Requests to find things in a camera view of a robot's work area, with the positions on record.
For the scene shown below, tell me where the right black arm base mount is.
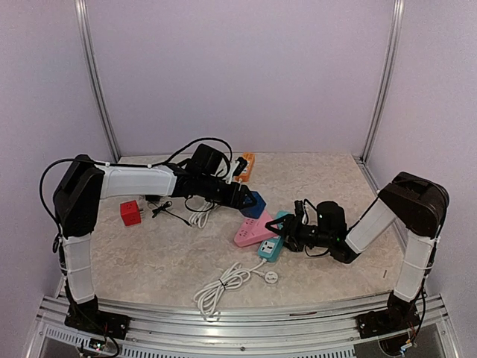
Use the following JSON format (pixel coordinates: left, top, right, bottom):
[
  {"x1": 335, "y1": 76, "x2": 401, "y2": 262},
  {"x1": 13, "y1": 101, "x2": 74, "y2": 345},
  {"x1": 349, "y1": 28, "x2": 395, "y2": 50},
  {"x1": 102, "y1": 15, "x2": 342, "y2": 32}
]
[{"x1": 356, "y1": 292, "x2": 420, "y2": 339}]

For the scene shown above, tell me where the red cube adapter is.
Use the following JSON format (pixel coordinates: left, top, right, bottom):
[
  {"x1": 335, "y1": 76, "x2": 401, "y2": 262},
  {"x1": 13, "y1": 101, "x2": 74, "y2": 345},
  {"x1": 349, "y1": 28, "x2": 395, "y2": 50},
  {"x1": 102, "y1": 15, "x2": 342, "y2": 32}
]
[{"x1": 119, "y1": 200, "x2": 144, "y2": 227}]

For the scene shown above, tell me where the white coiled cord at back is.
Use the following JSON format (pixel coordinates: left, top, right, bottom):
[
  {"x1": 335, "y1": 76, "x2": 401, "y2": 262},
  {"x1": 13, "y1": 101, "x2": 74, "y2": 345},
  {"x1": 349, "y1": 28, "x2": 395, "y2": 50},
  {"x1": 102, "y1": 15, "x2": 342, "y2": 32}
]
[{"x1": 192, "y1": 257, "x2": 279, "y2": 318}]

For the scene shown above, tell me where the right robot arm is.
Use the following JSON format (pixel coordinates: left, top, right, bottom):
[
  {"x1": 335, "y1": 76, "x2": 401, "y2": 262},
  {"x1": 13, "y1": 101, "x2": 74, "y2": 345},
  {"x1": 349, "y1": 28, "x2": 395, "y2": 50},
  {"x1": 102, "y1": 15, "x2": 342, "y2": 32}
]
[{"x1": 265, "y1": 172, "x2": 450, "y2": 331}]

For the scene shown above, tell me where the orange power strip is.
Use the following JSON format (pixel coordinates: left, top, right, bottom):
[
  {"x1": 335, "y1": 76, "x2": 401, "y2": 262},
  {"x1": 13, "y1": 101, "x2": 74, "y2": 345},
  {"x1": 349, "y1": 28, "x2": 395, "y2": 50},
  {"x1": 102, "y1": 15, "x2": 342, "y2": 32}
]
[{"x1": 237, "y1": 152, "x2": 256, "y2": 183}]

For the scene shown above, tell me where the black thin adapter cable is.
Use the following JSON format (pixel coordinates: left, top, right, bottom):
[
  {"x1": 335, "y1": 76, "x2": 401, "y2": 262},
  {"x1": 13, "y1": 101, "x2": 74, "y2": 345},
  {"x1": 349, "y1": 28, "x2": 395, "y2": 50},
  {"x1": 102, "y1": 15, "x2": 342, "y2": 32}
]
[{"x1": 148, "y1": 201, "x2": 193, "y2": 228}]

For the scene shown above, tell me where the black plug adapter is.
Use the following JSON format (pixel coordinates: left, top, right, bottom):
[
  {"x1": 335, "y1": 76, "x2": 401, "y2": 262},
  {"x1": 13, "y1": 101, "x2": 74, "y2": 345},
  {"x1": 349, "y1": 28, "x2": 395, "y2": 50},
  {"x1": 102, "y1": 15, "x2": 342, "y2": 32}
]
[{"x1": 145, "y1": 195, "x2": 162, "y2": 203}]

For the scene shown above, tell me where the left aluminium corner post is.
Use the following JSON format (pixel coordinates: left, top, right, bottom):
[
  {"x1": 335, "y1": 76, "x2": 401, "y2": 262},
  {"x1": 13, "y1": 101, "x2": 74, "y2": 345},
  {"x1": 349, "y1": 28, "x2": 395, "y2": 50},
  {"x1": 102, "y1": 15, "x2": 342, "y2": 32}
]
[{"x1": 75, "y1": 0, "x2": 121, "y2": 162}]

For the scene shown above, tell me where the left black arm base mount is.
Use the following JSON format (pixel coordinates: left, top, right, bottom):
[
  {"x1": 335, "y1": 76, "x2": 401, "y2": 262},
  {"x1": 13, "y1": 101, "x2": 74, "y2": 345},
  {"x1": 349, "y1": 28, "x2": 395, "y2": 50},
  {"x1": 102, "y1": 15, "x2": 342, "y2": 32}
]
[{"x1": 64, "y1": 297, "x2": 130, "y2": 340}]

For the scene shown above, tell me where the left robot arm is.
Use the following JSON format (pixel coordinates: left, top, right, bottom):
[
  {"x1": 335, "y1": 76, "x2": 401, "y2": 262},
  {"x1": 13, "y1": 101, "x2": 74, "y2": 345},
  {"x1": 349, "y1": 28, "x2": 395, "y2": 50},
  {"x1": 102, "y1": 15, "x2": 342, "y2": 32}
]
[{"x1": 52, "y1": 143, "x2": 265, "y2": 332}]

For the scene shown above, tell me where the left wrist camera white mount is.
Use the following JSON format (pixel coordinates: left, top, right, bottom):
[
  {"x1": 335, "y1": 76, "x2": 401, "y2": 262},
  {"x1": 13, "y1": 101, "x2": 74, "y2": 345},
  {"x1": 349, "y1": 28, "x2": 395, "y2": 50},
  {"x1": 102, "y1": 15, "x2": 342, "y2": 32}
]
[{"x1": 225, "y1": 157, "x2": 248, "y2": 183}]

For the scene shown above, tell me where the aluminium corner post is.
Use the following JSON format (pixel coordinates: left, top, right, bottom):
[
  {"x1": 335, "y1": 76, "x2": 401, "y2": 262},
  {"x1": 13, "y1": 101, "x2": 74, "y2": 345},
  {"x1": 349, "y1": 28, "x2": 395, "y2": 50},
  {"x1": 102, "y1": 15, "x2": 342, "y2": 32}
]
[
  {"x1": 359, "y1": 0, "x2": 405, "y2": 166},
  {"x1": 75, "y1": 0, "x2": 121, "y2": 162}
]

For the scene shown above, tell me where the pink power strip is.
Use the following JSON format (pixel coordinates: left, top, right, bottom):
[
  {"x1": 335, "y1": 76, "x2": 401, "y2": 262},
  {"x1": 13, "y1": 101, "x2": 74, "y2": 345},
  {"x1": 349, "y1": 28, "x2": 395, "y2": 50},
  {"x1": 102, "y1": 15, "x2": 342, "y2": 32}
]
[{"x1": 233, "y1": 210, "x2": 277, "y2": 248}]

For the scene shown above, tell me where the blue cube adapter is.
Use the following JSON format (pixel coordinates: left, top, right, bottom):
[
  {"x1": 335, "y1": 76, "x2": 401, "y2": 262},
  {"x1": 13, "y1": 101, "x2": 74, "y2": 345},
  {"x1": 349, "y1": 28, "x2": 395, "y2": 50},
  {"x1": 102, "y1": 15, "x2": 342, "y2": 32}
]
[{"x1": 240, "y1": 191, "x2": 266, "y2": 219}]

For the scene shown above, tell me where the teal power strip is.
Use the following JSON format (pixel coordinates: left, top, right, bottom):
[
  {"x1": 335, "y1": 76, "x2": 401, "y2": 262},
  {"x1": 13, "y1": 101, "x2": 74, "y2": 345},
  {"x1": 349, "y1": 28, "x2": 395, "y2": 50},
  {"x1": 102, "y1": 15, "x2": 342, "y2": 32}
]
[{"x1": 256, "y1": 211, "x2": 284, "y2": 263}]

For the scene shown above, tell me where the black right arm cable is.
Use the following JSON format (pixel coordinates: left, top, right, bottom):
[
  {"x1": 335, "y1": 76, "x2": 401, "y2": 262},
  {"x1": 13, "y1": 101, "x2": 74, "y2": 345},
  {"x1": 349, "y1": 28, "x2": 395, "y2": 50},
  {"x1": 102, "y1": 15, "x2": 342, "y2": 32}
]
[{"x1": 303, "y1": 199, "x2": 321, "y2": 224}]

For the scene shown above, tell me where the right aluminium corner post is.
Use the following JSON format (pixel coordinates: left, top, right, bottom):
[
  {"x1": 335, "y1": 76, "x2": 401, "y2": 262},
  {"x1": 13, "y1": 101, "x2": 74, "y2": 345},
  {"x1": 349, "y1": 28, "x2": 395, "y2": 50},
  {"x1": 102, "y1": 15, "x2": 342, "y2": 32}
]
[{"x1": 359, "y1": 0, "x2": 405, "y2": 166}]

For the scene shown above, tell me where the white power strip cord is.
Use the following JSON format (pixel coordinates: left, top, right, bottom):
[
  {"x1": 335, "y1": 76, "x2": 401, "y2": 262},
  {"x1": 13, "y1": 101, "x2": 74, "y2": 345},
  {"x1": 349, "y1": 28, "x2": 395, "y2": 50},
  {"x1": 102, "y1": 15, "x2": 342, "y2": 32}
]
[{"x1": 188, "y1": 199, "x2": 221, "y2": 230}]

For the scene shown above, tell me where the aluminium front rail frame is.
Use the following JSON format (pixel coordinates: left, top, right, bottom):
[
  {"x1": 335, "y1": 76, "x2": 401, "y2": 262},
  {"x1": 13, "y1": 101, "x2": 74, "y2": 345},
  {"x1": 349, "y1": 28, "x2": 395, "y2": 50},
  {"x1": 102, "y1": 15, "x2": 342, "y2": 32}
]
[{"x1": 21, "y1": 293, "x2": 463, "y2": 357}]

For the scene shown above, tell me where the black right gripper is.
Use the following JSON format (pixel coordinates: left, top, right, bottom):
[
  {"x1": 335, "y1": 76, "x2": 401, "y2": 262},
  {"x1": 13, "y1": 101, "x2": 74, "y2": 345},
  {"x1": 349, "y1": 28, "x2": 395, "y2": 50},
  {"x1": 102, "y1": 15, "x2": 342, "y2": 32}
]
[{"x1": 267, "y1": 213, "x2": 334, "y2": 251}]

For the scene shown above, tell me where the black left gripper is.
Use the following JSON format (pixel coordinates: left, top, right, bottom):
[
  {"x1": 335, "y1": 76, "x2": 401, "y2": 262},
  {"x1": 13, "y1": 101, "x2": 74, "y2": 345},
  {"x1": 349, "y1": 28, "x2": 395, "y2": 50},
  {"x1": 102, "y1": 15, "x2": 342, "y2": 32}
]
[{"x1": 198, "y1": 173, "x2": 257, "y2": 209}]

